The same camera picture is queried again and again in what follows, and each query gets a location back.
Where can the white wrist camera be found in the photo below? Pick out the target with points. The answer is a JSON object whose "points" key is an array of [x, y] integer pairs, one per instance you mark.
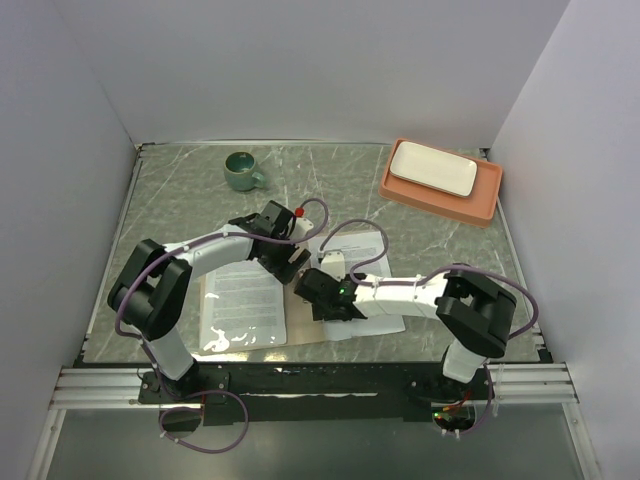
{"points": [[303, 229], [333, 263]]}

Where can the single white printed sheet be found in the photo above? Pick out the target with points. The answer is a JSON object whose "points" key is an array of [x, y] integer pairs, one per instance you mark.
{"points": [[242, 308]]}

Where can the white printed paper sheets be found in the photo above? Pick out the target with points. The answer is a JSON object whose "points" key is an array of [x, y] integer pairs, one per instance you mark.
{"points": [[358, 247]]}

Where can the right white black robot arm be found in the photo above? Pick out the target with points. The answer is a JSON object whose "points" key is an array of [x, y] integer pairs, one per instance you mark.
{"points": [[476, 310]]}

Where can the salmon rectangular tray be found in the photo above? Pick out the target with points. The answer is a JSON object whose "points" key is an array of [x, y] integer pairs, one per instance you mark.
{"points": [[477, 209]]}

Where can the white rectangular plate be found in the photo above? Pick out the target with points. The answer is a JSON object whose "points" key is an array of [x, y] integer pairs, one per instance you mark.
{"points": [[433, 168]]}

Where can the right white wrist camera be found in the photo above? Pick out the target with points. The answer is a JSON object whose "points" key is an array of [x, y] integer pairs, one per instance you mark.
{"points": [[333, 263]]}

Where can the teal ceramic mug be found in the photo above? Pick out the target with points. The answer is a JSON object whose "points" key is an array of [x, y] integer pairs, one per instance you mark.
{"points": [[241, 172]]}

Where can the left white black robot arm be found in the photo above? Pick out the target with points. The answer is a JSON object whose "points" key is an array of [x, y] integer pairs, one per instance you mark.
{"points": [[149, 294]]}

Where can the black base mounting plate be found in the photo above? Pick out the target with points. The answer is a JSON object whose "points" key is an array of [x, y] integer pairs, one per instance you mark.
{"points": [[227, 393]]}

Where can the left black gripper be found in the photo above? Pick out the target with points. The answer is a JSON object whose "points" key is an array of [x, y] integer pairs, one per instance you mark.
{"points": [[284, 270]]}

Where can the aluminium extrusion rail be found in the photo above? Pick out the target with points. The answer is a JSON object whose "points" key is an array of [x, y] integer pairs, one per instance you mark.
{"points": [[118, 388]]}

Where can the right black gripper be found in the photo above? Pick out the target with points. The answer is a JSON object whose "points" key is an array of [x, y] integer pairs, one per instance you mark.
{"points": [[320, 312]]}

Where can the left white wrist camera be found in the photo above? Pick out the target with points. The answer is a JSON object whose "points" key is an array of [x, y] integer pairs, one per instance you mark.
{"points": [[303, 229]]}

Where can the beige cardboard folder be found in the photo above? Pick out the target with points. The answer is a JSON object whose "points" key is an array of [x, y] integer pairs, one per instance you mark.
{"points": [[300, 327]]}

